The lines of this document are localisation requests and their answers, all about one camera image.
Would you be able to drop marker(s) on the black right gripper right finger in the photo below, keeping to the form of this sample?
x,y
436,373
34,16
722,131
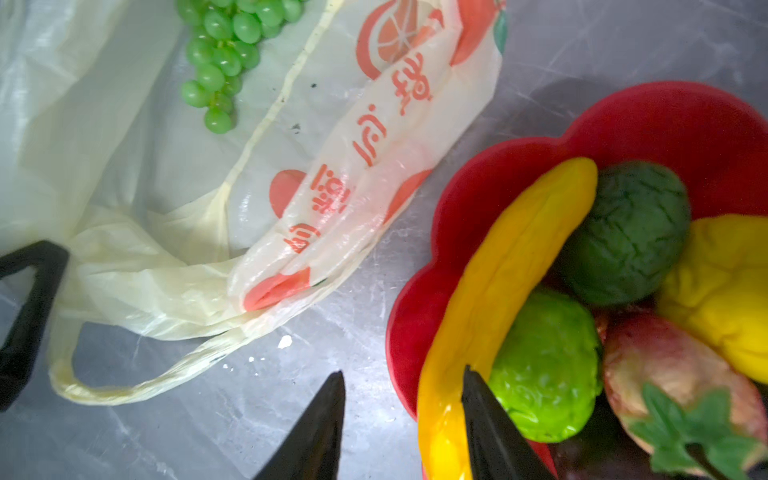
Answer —
x,y
497,450

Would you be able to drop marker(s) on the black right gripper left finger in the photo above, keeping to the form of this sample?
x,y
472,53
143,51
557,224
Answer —
x,y
312,449

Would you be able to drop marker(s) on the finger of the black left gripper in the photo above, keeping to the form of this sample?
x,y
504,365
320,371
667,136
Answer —
x,y
20,350

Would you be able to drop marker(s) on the light green fake fruit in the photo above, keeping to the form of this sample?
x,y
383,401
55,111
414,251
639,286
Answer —
x,y
547,374

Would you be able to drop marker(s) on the red fake strawberry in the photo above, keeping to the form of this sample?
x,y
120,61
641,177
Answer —
x,y
681,402

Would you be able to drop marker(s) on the yellow printed plastic bag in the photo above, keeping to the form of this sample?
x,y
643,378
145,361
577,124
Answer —
x,y
187,245

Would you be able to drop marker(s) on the orange yellow fake banana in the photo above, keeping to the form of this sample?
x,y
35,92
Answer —
x,y
511,261

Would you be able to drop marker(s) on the green fake lime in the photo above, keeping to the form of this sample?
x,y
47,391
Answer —
x,y
631,238

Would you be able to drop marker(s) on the yellow fake lemon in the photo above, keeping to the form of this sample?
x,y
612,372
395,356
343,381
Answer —
x,y
717,291

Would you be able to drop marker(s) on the red flower-shaped plate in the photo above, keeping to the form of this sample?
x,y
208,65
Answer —
x,y
715,143

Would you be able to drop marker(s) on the green fake grape bunch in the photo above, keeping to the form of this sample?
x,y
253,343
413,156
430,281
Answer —
x,y
224,45

